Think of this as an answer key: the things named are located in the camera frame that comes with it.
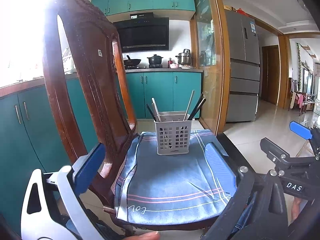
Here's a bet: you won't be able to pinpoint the black chopstick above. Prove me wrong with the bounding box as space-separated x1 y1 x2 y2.
188 93 206 120

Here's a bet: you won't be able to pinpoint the light wooden chopstick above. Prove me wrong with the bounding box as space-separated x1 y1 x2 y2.
151 98 162 122
183 90 195 121

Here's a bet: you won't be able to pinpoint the teal lower kitchen cabinets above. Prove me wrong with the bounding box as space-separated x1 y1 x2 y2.
1 70 201 233

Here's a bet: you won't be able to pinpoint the person's right hand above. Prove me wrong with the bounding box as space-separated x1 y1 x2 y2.
291 197 308 223

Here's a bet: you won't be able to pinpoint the person's left hand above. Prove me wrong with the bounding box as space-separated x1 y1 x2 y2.
123 231 161 240

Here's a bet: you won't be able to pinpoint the grey refrigerator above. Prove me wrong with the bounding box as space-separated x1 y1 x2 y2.
225 10 260 122

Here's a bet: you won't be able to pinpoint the blue striped cloth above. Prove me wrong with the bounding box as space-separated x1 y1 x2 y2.
114 129 236 226

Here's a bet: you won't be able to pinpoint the brown wooden chair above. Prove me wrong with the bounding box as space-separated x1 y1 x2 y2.
42 0 256 233

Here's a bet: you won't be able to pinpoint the wooden framed glass door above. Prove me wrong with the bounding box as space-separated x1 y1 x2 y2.
190 0 231 134

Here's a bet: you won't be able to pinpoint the white plastic utensil basket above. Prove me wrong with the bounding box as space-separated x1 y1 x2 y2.
154 111 192 155

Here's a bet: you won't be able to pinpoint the dark brown chopstick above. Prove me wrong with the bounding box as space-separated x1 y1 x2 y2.
146 104 157 121

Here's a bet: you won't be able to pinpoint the stainless steel pot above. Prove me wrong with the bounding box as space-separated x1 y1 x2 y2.
176 49 192 65

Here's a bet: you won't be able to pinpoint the black clay pot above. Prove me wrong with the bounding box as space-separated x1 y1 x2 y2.
147 54 163 65

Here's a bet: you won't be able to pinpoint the black wok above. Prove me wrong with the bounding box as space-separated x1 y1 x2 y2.
124 55 141 69

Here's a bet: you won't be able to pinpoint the black range hood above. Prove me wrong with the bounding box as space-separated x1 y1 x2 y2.
113 17 169 53

